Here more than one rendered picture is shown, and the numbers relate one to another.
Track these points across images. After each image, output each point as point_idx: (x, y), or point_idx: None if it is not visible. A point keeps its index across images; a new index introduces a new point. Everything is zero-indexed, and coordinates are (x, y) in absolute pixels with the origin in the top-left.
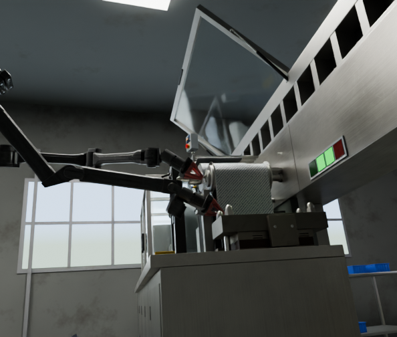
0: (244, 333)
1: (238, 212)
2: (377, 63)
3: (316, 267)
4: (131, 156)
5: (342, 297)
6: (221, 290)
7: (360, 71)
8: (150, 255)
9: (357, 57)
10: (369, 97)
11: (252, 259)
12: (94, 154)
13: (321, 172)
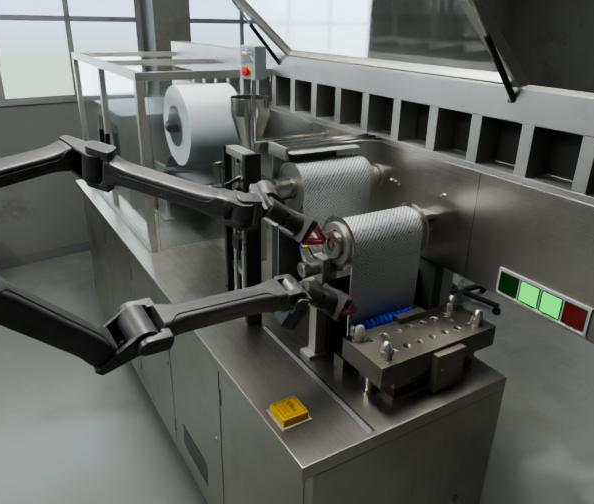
0: (391, 500)
1: (373, 302)
2: None
3: (474, 411)
4: (203, 205)
5: (487, 430)
6: (377, 471)
7: None
8: (303, 467)
9: None
10: None
11: (416, 427)
12: (106, 166)
13: (522, 304)
